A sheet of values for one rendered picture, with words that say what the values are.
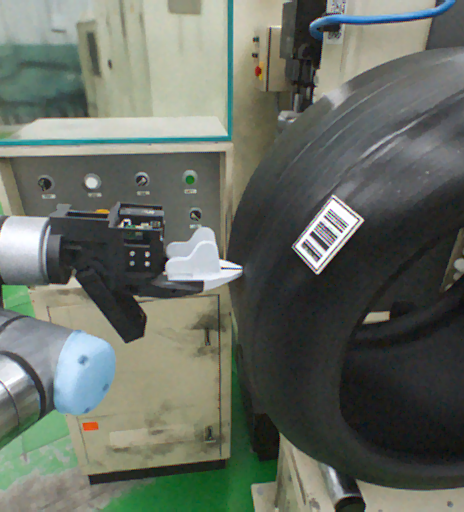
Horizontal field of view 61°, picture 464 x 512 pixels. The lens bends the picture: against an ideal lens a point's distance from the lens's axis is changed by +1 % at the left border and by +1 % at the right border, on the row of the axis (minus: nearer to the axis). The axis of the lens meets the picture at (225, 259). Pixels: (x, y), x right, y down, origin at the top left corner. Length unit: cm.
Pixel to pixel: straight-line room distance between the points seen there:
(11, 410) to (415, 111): 42
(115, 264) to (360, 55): 50
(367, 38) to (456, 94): 34
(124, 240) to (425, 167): 29
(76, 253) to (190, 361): 86
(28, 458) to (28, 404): 156
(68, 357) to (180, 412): 106
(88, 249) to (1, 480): 156
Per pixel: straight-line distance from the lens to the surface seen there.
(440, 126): 38
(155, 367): 128
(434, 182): 36
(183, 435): 153
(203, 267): 44
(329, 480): 68
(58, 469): 187
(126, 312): 47
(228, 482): 172
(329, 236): 35
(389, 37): 73
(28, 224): 45
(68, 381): 39
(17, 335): 44
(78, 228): 43
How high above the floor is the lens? 148
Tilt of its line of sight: 29 degrees down
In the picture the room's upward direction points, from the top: straight up
